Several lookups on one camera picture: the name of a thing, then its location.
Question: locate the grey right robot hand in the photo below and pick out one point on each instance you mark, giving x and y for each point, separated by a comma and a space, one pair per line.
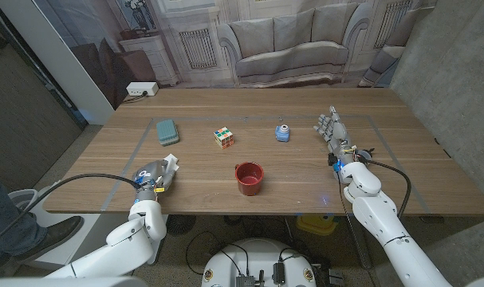
338, 131

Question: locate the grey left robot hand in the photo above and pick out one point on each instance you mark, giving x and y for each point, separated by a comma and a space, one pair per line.
150, 173

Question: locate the white paper towel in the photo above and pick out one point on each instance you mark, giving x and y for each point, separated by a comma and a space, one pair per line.
171, 161

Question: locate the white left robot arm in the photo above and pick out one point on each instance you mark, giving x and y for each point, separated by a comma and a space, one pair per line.
126, 243

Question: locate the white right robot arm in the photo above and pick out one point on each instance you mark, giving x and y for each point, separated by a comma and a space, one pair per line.
385, 223

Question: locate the red cup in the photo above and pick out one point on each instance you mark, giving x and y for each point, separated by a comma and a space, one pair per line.
249, 179

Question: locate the teal ribbed sponge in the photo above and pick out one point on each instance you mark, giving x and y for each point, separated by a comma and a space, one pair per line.
167, 131

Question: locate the black round floor fan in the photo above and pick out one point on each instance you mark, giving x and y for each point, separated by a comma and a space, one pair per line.
180, 225

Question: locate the multicolour puzzle cube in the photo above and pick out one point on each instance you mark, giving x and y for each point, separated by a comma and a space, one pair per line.
224, 137

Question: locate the white power strip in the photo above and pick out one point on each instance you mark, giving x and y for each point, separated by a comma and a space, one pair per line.
142, 88

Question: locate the printed living room backdrop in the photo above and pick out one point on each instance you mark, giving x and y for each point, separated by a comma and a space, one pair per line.
289, 52

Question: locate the yellow object under table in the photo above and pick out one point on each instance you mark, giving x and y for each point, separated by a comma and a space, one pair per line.
317, 225

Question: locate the white chair base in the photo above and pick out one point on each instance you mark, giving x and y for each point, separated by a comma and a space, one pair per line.
26, 199

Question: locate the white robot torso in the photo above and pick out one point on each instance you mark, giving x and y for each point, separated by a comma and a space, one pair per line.
257, 259

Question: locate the blue toy camera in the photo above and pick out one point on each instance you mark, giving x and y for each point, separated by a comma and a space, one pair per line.
282, 133

